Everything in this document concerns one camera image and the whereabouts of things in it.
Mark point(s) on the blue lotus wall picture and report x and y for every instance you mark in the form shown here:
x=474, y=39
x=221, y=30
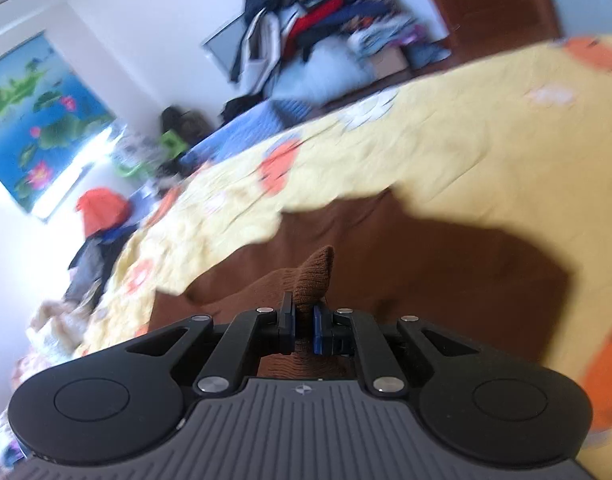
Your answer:
x=47, y=117

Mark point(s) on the brown knit sweater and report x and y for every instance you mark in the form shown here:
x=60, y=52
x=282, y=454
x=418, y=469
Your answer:
x=369, y=255

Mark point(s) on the pile of mixed clothes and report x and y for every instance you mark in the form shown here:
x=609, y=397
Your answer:
x=321, y=50

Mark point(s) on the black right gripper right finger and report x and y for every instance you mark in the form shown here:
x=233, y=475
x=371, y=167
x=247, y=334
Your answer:
x=348, y=332

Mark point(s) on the cream crumpled blanket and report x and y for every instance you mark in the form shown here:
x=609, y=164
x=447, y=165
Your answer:
x=54, y=334

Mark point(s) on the yellow floral bed quilt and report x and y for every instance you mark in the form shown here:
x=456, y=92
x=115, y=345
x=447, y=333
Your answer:
x=521, y=140

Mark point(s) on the blue quilted blanket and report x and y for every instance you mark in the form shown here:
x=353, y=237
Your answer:
x=259, y=123

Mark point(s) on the green plastic object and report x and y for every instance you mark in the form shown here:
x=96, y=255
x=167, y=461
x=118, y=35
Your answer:
x=174, y=145

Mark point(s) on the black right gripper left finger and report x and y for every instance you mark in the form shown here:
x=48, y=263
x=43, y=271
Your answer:
x=250, y=337

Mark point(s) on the grey flat monitor screen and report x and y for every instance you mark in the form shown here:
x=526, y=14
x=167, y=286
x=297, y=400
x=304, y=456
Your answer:
x=222, y=46

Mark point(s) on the dark grey clothes heap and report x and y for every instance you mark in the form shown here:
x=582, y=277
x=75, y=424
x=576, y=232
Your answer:
x=94, y=263

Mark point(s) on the brown wooden door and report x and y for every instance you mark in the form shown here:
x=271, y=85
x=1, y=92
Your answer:
x=479, y=28

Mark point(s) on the orange red cloth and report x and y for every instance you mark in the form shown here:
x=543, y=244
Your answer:
x=102, y=209

